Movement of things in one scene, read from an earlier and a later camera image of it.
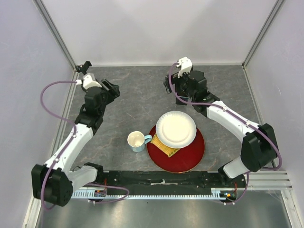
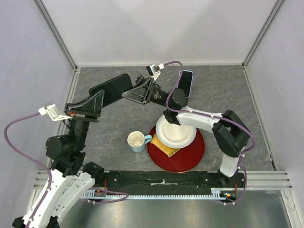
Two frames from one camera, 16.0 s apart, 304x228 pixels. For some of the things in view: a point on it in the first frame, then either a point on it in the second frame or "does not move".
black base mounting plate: [160, 179] does not move
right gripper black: [175, 80] → [142, 93]
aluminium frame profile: [273, 179] does not move
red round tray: [184, 159] does not move
